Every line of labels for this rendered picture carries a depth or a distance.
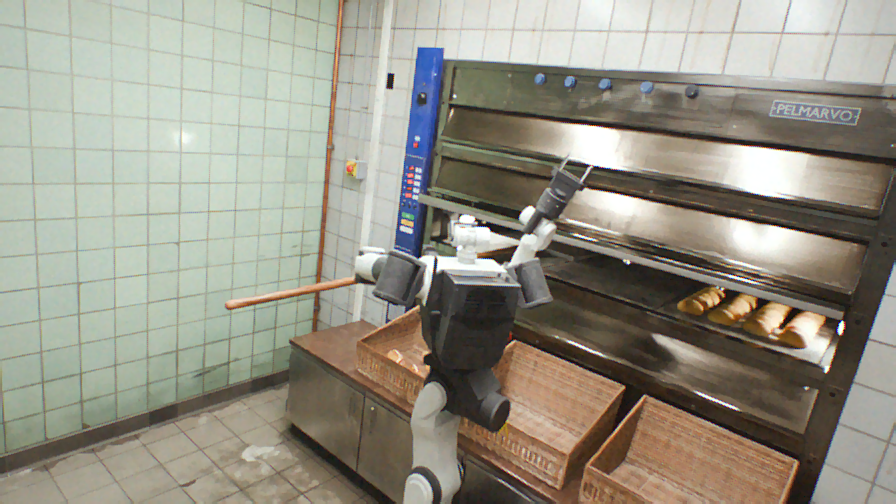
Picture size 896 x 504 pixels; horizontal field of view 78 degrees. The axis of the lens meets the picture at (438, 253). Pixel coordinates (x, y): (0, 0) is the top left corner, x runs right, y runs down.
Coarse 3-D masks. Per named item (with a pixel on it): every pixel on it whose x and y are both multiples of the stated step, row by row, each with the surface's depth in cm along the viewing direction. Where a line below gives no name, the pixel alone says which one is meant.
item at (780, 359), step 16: (432, 240) 294; (560, 288) 246; (576, 288) 241; (608, 304) 232; (624, 304) 228; (656, 320) 219; (672, 320) 216; (704, 336) 208; (720, 336) 205; (752, 352) 198; (768, 352) 195; (784, 368) 192; (800, 368) 189; (816, 368) 186
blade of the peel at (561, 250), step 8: (496, 232) 327; (504, 232) 334; (512, 232) 341; (520, 232) 345; (504, 240) 315; (512, 240) 312; (520, 240) 322; (552, 240) 334; (552, 248) 312; (560, 248) 315; (568, 248) 318; (576, 248) 321; (560, 256) 293; (568, 256) 290; (576, 256) 291; (584, 256) 298; (592, 256) 307
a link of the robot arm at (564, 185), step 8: (560, 176) 180; (568, 176) 179; (552, 184) 182; (560, 184) 181; (568, 184) 180; (576, 184) 179; (544, 192) 184; (552, 192) 183; (560, 192) 181; (568, 192) 181; (544, 200) 183; (552, 200) 181; (560, 200) 181; (552, 208) 182; (560, 208) 183
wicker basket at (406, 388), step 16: (400, 320) 285; (416, 320) 294; (368, 336) 269; (384, 336) 278; (400, 336) 288; (416, 336) 297; (368, 352) 261; (384, 352) 282; (400, 352) 291; (416, 352) 294; (368, 368) 262; (384, 368) 254; (400, 368) 246; (384, 384) 255; (400, 384) 248; (416, 384) 241; (416, 400) 246
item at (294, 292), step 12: (480, 252) 269; (492, 252) 275; (504, 252) 284; (300, 288) 188; (312, 288) 191; (324, 288) 195; (240, 300) 171; (252, 300) 174; (264, 300) 177; (276, 300) 181
